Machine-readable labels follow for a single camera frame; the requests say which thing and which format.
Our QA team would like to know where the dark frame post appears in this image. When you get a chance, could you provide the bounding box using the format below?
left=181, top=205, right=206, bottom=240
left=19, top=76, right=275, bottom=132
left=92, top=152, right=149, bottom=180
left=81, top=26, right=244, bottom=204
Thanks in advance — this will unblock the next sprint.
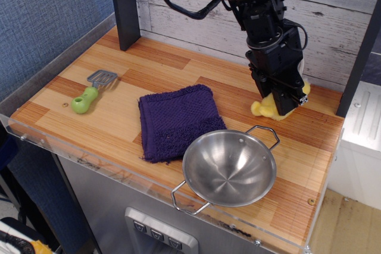
left=113, top=0, right=140, bottom=51
left=336, top=0, right=380, bottom=118

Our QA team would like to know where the clear acrylic edge guard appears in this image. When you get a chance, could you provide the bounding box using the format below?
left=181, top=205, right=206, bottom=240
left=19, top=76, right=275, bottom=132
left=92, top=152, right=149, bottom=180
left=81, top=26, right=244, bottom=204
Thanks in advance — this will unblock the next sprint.
left=2, top=112, right=341, bottom=253

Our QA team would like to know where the purple folded towel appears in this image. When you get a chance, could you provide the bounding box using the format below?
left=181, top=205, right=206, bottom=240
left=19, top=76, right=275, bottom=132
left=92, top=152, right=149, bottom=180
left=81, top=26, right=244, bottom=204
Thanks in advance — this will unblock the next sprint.
left=138, top=84, right=226, bottom=163

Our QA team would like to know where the silver metal bowl with handles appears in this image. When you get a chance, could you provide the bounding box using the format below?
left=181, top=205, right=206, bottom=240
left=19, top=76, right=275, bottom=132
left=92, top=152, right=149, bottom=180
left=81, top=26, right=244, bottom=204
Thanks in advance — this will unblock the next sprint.
left=182, top=130, right=277, bottom=215

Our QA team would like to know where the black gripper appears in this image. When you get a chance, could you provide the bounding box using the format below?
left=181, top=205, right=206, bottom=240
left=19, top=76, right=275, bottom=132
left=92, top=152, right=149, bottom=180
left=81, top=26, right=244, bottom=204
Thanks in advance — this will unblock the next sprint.
left=245, top=18, right=306, bottom=115

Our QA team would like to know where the dark left frame post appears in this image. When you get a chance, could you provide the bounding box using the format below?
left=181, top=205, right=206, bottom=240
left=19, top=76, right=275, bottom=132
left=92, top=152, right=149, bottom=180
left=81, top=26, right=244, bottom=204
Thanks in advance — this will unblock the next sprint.
left=113, top=0, right=140, bottom=51

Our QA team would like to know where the dark right frame post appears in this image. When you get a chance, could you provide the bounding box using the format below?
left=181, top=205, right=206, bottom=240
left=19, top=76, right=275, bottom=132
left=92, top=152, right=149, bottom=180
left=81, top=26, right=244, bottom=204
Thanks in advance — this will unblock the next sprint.
left=336, top=0, right=380, bottom=118

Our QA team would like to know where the white side counter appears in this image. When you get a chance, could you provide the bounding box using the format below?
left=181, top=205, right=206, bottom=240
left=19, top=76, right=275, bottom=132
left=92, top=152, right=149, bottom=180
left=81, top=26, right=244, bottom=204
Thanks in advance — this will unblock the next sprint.
left=327, top=81, right=380, bottom=209

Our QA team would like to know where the yellow plush duck toy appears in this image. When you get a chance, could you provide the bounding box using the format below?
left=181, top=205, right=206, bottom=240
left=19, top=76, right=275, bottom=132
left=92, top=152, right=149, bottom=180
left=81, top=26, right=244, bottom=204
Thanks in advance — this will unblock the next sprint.
left=251, top=76, right=311, bottom=121

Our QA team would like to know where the silver button control panel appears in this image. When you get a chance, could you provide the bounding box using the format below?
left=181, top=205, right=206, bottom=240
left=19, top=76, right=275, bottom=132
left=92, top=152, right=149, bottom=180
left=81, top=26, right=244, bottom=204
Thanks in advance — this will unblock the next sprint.
left=124, top=207, right=199, bottom=253

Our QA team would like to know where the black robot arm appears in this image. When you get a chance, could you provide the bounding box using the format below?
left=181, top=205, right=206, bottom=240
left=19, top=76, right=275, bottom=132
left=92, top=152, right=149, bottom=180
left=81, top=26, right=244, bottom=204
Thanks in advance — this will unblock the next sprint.
left=222, top=0, right=308, bottom=115

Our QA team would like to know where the green handled toy spatula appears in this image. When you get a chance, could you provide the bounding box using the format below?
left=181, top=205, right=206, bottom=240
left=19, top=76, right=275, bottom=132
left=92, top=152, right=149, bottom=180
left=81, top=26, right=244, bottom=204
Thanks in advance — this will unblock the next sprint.
left=71, top=70, right=118, bottom=114

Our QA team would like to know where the yellow object at corner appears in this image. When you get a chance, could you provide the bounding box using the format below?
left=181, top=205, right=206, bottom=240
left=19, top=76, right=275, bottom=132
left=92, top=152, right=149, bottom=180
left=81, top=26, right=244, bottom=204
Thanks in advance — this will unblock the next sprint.
left=30, top=240, right=55, bottom=254

